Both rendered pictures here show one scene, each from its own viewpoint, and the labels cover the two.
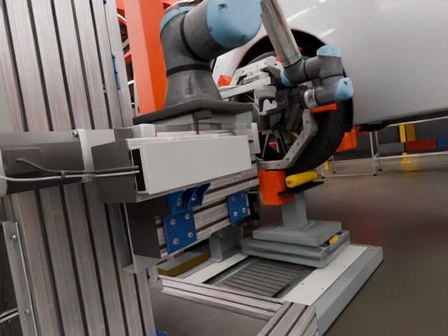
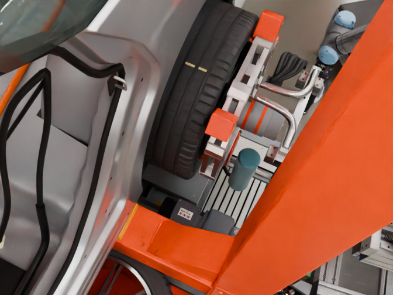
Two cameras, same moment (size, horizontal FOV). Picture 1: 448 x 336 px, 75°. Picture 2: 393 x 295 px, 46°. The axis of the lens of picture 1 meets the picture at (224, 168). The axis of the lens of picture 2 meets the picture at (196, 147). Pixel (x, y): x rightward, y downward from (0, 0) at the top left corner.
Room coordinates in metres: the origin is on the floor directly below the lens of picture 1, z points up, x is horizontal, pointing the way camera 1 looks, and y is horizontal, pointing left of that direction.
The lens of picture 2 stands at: (2.09, 0.50, 2.33)
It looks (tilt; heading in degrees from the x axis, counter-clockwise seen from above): 64 degrees down; 240
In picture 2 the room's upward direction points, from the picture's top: 11 degrees clockwise
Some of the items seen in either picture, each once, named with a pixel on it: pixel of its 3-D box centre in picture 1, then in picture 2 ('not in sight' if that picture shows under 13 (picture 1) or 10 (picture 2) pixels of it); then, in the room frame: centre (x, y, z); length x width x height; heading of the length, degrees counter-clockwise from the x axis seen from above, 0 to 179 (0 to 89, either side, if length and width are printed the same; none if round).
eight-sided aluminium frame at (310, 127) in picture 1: (263, 117); (238, 106); (1.52, -0.24, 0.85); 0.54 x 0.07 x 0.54; 46
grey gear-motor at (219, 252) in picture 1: (234, 224); (185, 226); (1.76, -0.02, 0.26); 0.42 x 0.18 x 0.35; 136
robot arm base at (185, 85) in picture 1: (191, 91); not in sight; (0.76, 0.05, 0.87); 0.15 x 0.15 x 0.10
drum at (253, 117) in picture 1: (255, 117); (255, 114); (1.46, -0.19, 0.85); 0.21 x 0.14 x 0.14; 136
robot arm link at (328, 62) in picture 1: (325, 65); (340, 28); (1.03, -0.40, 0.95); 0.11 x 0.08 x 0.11; 44
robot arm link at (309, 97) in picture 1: (312, 97); not in sight; (1.07, -0.35, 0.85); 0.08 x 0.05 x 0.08; 136
